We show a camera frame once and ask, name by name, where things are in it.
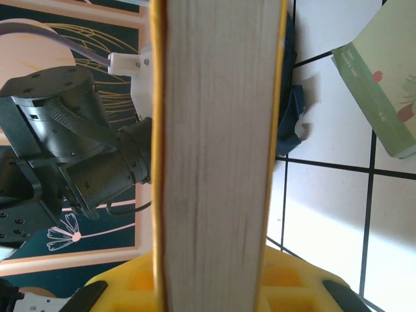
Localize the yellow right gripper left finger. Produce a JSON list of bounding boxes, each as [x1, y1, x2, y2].
[[64, 250, 163, 312]]

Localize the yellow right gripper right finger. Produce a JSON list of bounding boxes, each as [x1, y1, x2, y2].
[[258, 245, 373, 312]]

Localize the yellow book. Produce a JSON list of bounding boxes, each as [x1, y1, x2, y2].
[[149, 0, 289, 312]]

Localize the light green notebook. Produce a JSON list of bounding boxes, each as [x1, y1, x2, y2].
[[330, 0, 416, 160]]

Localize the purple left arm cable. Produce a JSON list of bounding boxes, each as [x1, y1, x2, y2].
[[0, 24, 111, 68]]

